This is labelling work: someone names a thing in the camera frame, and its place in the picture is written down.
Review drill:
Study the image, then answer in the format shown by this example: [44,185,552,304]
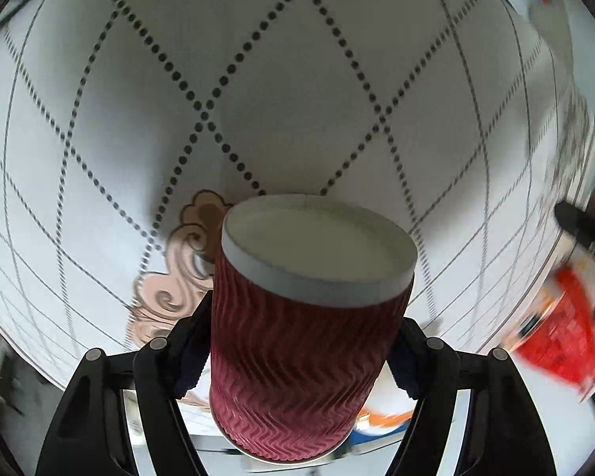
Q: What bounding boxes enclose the red ribbed paper cup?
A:
[209,194,417,464]

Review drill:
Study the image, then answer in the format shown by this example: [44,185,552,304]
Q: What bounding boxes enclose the orange mesh bag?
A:
[502,263,595,397]

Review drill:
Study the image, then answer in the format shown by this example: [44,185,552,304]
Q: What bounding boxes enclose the floral patterned tablecloth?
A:
[0,0,595,387]

